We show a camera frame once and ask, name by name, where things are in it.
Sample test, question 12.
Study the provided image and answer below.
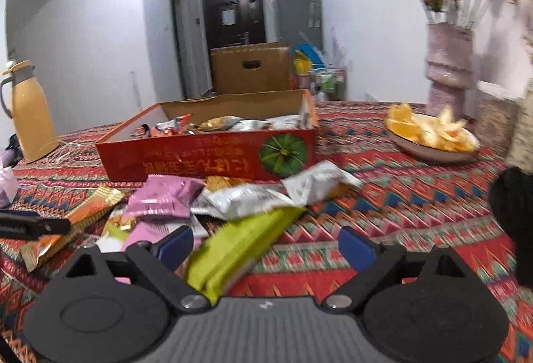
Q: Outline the wire rack with bottles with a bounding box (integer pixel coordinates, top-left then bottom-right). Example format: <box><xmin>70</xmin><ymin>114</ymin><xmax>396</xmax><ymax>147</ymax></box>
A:
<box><xmin>310</xmin><ymin>69</ymin><xmax>346</xmax><ymax>101</ymax></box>

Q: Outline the blue plastic board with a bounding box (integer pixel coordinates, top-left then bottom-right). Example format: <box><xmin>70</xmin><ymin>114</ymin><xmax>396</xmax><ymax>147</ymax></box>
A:
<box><xmin>293</xmin><ymin>42</ymin><xmax>323</xmax><ymax>68</ymax></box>

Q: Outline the orange snack packet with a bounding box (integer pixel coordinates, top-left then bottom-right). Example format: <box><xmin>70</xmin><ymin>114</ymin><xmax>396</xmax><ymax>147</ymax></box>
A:
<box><xmin>150</xmin><ymin>114</ymin><xmax>196</xmax><ymax>137</ymax></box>

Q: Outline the golden long snack packet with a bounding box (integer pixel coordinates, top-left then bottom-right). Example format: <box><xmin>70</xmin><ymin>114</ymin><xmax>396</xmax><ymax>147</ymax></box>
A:
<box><xmin>20</xmin><ymin>185</ymin><xmax>126</xmax><ymax>273</ymax></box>

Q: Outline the red cardboard box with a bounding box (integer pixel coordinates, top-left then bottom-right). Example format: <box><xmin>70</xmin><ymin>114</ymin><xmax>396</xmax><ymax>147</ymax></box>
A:
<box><xmin>95</xmin><ymin>88</ymin><xmax>319</xmax><ymax>182</ymax></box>

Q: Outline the jar with white lid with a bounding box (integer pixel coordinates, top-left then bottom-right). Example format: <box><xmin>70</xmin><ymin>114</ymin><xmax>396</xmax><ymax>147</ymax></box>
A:
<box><xmin>475</xmin><ymin>81</ymin><xmax>525</xmax><ymax>158</ymax></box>

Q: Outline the brown cardboard box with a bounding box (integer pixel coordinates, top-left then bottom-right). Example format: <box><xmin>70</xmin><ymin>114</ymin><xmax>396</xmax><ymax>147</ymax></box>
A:
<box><xmin>209</xmin><ymin>42</ymin><xmax>291</xmax><ymax>94</ymax></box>

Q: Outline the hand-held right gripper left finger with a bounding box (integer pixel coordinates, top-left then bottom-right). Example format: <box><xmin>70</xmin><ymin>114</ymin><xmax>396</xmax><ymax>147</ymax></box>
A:
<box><xmin>49</xmin><ymin>225</ymin><xmax>212</xmax><ymax>314</ymax></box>

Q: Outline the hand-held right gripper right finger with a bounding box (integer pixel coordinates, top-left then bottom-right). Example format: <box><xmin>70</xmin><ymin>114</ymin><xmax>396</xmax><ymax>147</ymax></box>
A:
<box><xmin>325</xmin><ymin>225</ymin><xmax>484</xmax><ymax>314</ymax></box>

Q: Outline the pile of orange pieces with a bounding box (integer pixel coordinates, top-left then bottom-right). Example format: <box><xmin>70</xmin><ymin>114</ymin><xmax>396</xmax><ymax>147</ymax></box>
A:
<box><xmin>385</xmin><ymin>103</ymin><xmax>469</xmax><ymax>151</ymax></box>

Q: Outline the grey refrigerator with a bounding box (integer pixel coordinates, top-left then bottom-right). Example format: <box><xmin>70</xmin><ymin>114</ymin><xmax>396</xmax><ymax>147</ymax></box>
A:
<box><xmin>272</xmin><ymin>0</ymin><xmax>323</xmax><ymax>70</ymax></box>

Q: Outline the beige plate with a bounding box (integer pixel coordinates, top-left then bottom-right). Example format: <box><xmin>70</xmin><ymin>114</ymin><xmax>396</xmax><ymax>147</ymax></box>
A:
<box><xmin>385</xmin><ymin>119</ymin><xmax>480</xmax><ymax>164</ymax></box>

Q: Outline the black cloth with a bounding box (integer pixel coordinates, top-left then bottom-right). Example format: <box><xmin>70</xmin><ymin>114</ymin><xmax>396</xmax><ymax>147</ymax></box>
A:
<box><xmin>489</xmin><ymin>167</ymin><xmax>533</xmax><ymax>286</ymax></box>

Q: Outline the dark entrance door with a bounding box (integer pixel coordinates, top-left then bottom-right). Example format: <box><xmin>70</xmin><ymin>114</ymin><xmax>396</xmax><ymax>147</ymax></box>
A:
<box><xmin>201</xmin><ymin>0</ymin><xmax>267</xmax><ymax>95</ymax></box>

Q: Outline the yellow thermos jug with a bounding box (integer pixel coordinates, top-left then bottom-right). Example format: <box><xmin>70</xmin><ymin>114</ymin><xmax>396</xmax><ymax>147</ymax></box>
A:
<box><xmin>0</xmin><ymin>59</ymin><xmax>61</xmax><ymax>164</ymax></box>

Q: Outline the clear biscuit packet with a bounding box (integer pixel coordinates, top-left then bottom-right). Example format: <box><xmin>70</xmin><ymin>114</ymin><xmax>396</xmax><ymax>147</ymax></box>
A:
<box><xmin>203</xmin><ymin>176</ymin><xmax>251</xmax><ymax>194</ymax></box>

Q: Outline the white floral vase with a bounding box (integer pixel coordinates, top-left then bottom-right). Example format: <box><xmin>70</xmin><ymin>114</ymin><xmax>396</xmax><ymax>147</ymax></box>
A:
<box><xmin>506</xmin><ymin>88</ymin><xmax>533</xmax><ymax>176</ymax></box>

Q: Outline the patterned tablecloth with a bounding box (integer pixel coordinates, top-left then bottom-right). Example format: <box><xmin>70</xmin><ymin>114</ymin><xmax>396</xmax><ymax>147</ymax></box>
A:
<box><xmin>0</xmin><ymin>100</ymin><xmax>533</xmax><ymax>363</ymax></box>

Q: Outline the purple tissue pack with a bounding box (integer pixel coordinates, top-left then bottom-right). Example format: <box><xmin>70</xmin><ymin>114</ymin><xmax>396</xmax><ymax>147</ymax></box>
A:
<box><xmin>0</xmin><ymin>168</ymin><xmax>19</xmax><ymax>209</ymax></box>

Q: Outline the pink ceramic vase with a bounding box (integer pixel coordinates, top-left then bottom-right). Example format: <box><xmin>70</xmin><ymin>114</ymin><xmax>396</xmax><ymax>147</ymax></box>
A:
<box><xmin>425</xmin><ymin>22</ymin><xmax>477</xmax><ymax>122</ymax></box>

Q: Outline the green snack packet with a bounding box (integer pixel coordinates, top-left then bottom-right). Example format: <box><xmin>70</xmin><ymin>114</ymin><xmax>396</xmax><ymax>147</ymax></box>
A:
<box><xmin>183</xmin><ymin>206</ymin><xmax>309</xmax><ymax>305</ymax></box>

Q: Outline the interior door frame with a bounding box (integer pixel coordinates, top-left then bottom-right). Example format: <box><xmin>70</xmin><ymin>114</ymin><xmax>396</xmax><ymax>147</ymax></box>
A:
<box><xmin>169</xmin><ymin>0</ymin><xmax>196</xmax><ymax>99</ymax></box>

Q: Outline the golden crinkled snack packet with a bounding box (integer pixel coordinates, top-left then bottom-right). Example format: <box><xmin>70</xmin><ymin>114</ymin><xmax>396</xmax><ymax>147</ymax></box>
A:
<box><xmin>196</xmin><ymin>115</ymin><xmax>242</xmax><ymax>133</ymax></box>

